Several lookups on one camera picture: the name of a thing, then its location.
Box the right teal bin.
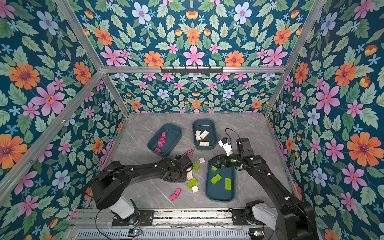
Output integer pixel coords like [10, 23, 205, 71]
[205, 165, 236, 202]

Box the left teal bin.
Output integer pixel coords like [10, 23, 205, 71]
[147, 123, 183, 157]

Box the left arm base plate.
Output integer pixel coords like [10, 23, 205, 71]
[112, 210, 155, 227]

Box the white long brick top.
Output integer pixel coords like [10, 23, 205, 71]
[199, 141, 210, 147]

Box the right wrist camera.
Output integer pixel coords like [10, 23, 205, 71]
[218, 138, 233, 156]

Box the white long brick bottom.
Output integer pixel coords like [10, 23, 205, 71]
[200, 131, 209, 139]

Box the teal bin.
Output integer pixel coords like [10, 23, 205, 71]
[193, 119, 218, 151]
[205, 165, 236, 202]
[147, 123, 183, 157]

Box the green long brick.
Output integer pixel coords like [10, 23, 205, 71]
[225, 178, 232, 191]
[187, 178, 199, 189]
[210, 174, 222, 185]
[193, 163, 200, 171]

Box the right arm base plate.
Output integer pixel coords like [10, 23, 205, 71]
[229, 208, 257, 226]

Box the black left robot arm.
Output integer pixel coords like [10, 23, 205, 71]
[90, 155, 194, 220]

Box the pink long brick bottom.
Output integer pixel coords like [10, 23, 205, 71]
[170, 188, 182, 202]

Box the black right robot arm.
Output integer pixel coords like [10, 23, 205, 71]
[209, 138, 319, 240]

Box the cream long brick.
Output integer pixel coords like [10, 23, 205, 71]
[187, 172, 194, 181]

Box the middle teal bin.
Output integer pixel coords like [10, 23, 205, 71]
[193, 119, 218, 151]

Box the white long brick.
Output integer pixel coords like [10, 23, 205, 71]
[199, 141, 210, 147]
[200, 131, 209, 139]

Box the black bracket on rail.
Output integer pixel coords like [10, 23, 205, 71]
[160, 66, 224, 74]

